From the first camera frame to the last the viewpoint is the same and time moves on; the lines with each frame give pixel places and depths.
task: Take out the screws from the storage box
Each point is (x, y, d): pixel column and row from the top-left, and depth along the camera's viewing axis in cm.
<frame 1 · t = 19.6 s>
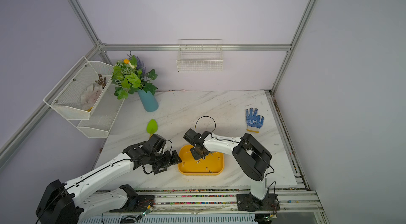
left hand: (176, 164, 79), fingers open
right hand: (200, 154, 90), fingers closed
yellow plastic storage box: (213, 164, 88), on the table
blue dotted work glove: (254, 122, 105), on the table
teal vase: (149, 101, 107), point 9 cm above the table
green yellow brush tool: (151, 127, 104), on the table
white cloth in shelf: (90, 96, 79), point 31 cm above the table
brown twigs in shelf: (101, 82, 84), point 33 cm above the table

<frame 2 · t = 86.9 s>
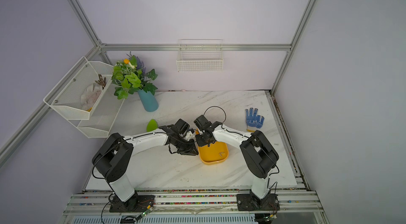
left hand: (197, 153, 85), fingers closed
right hand: (202, 142, 92), fingers open
yellow plastic storage box: (217, 153, 91), on the table
the other named things where they were.

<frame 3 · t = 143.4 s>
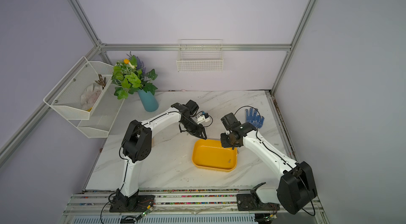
left hand: (203, 137, 88), fingers open
right hand: (227, 144, 83), fingers open
yellow plastic storage box: (209, 154, 94), on the table
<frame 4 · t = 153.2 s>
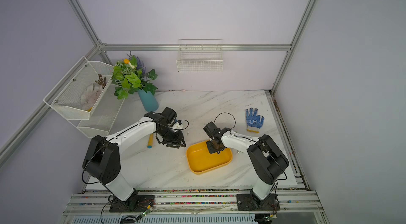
left hand: (182, 145, 83), fingers open
right hand: (214, 148, 92), fingers closed
yellow plastic storage box: (200, 160, 90), on the table
